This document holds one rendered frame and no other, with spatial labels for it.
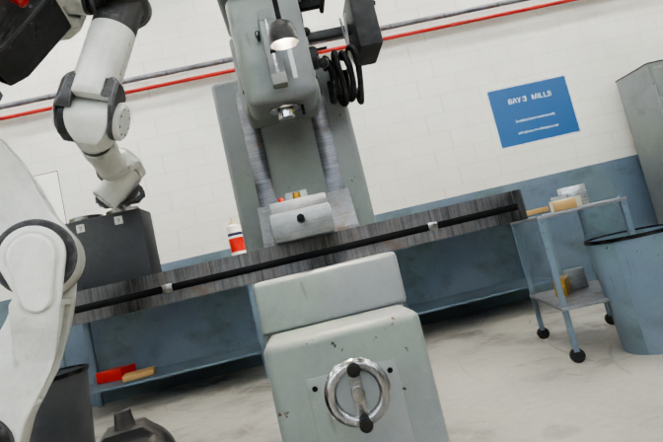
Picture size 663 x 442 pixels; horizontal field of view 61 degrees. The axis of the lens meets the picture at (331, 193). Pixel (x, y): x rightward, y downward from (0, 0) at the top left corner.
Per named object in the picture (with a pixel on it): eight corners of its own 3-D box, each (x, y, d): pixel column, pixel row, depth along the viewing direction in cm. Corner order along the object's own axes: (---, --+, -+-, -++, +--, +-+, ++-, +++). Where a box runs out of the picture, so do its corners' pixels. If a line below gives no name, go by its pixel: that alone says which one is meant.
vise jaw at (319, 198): (328, 206, 146) (325, 191, 147) (271, 219, 145) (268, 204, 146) (328, 208, 152) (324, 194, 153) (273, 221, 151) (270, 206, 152)
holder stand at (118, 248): (152, 275, 148) (138, 202, 150) (68, 295, 146) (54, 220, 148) (163, 274, 160) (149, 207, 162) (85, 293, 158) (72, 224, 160)
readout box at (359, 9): (387, 40, 183) (372, -19, 185) (360, 46, 182) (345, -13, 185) (379, 63, 203) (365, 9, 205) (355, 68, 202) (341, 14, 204)
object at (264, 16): (287, 82, 146) (270, 7, 148) (272, 85, 145) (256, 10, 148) (288, 86, 150) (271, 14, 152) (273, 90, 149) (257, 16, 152)
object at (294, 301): (409, 301, 128) (397, 250, 129) (260, 337, 125) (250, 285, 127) (381, 290, 177) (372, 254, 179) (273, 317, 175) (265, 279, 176)
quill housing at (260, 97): (321, 90, 150) (295, -20, 153) (246, 107, 148) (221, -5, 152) (320, 110, 169) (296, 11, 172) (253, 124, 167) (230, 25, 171)
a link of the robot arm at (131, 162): (149, 176, 139) (137, 152, 127) (125, 203, 136) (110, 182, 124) (129, 162, 140) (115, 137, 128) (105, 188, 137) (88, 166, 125)
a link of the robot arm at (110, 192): (146, 184, 145) (148, 176, 134) (118, 217, 141) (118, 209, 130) (110, 157, 143) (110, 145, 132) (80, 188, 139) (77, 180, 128)
